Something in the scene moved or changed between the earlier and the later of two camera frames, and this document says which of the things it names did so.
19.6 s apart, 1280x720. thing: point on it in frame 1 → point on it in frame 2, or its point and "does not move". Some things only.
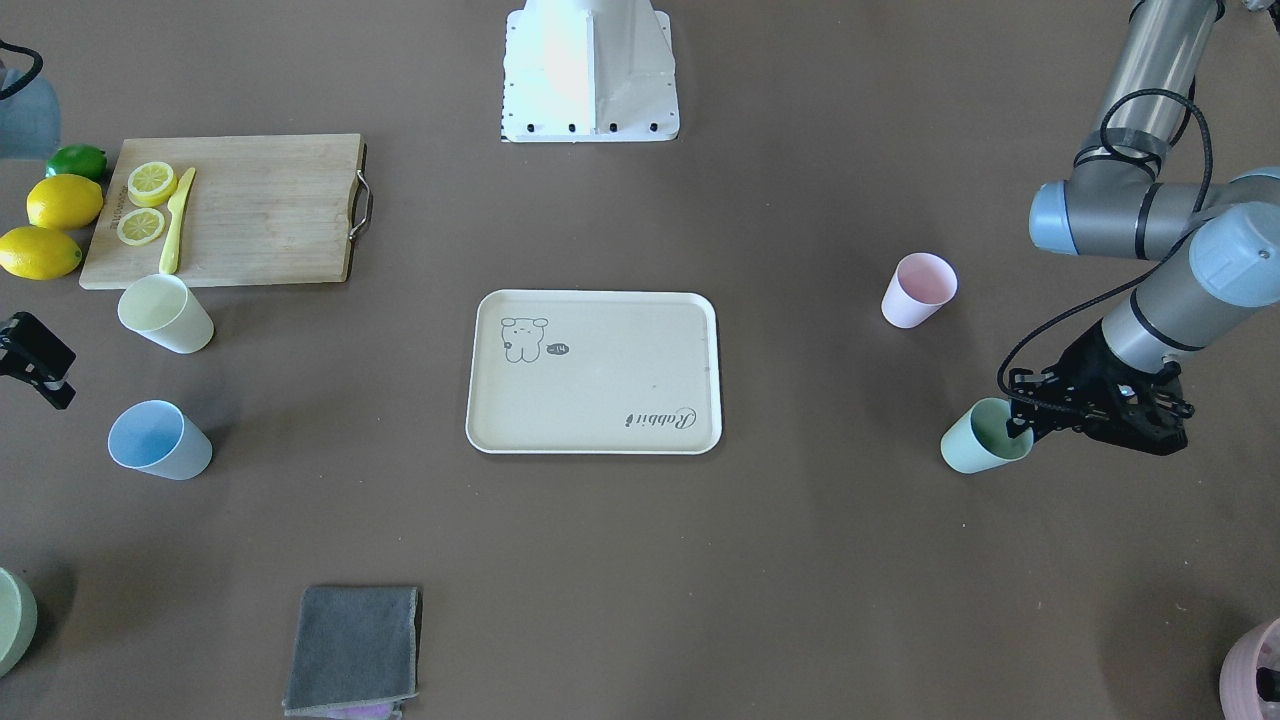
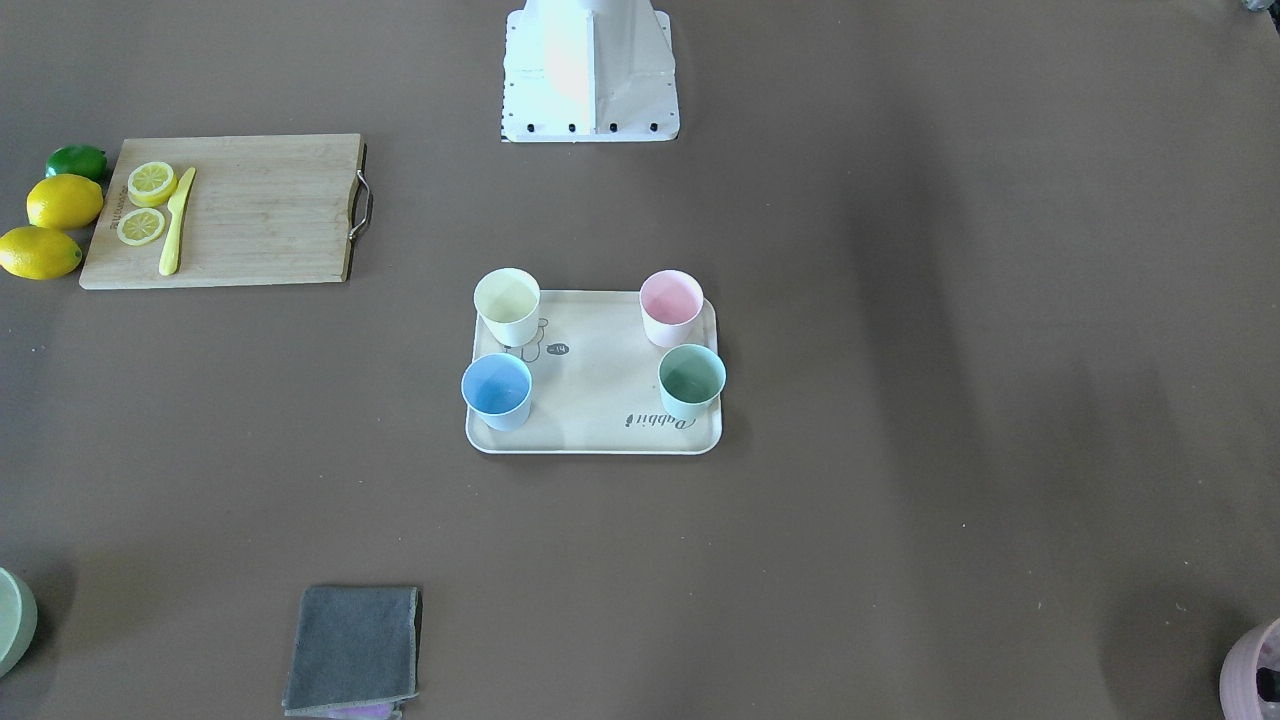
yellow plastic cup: [162, 309] → [507, 300]
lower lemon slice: [141, 226] does not move
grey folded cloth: [355, 652] does not move
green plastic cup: [978, 439] → [691, 377]
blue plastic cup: [155, 436] → [497, 388]
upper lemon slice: [151, 184] does not move
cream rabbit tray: [602, 372] does not move
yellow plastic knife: [169, 248] does not move
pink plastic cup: [921, 285] → [672, 301]
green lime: [78, 159] does not move
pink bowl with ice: [1249, 680] does not move
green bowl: [19, 619] does not move
